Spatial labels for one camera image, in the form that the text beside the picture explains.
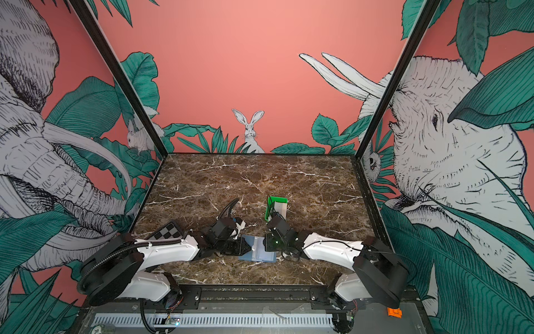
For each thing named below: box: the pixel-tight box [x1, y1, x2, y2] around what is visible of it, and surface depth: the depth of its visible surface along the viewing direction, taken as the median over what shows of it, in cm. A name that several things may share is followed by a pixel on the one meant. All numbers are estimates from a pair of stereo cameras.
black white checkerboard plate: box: [143, 219, 185, 241], surface depth 88 cm
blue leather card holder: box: [237, 234, 278, 264], surface depth 85 cm
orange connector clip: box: [387, 307, 403, 318], surface depth 72 cm
